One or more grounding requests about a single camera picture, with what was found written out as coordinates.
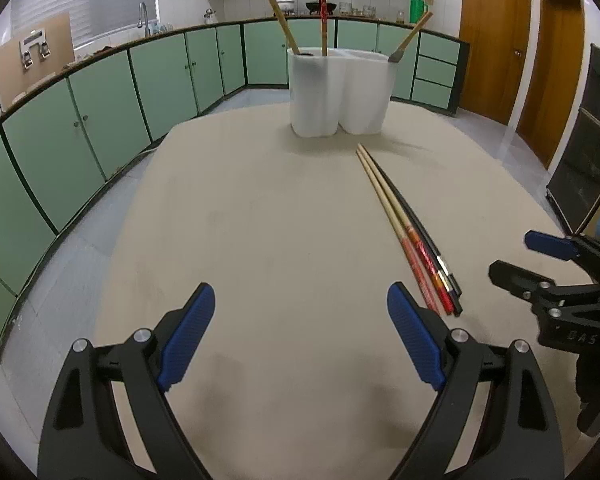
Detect red orange patterned chopstick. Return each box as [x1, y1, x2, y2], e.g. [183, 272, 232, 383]
[318, 0, 328, 56]

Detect green thermos flask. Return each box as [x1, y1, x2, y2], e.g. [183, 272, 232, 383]
[410, 0, 428, 24]

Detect black shelf unit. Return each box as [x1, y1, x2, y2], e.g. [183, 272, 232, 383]
[546, 44, 600, 233]

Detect red tipped wooden chopstick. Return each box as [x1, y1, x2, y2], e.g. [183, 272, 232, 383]
[356, 148, 440, 314]

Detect white cooking pot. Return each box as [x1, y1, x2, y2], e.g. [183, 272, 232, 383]
[276, 0, 296, 15]

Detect plain bamboo chopstick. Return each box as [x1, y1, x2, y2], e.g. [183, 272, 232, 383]
[268, 0, 301, 55]

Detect green lower kitchen cabinets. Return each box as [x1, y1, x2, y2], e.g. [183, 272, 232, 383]
[0, 16, 472, 361]

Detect brown wooden door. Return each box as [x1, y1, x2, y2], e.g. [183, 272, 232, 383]
[460, 0, 531, 125]
[517, 0, 585, 167]

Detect black chopstick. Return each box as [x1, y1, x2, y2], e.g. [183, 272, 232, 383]
[391, 191, 463, 318]
[370, 156, 462, 298]

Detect wooden handled spatula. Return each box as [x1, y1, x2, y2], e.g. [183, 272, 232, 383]
[388, 11, 434, 64]

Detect white plastic utensil holder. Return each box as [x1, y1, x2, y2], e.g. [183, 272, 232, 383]
[287, 48, 398, 138]

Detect chrome sink faucet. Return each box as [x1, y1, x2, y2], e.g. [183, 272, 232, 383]
[137, 1, 151, 37]

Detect brown cardboard board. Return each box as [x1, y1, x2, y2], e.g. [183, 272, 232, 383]
[0, 12, 76, 108]

